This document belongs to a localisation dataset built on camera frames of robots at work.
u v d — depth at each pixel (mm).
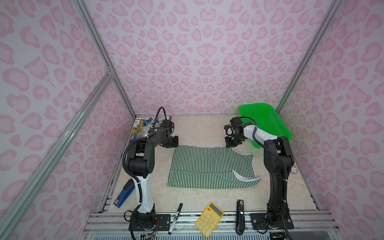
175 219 734
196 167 926
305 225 722
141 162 550
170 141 888
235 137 858
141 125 1097
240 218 719
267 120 1157
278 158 558
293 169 881
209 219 733
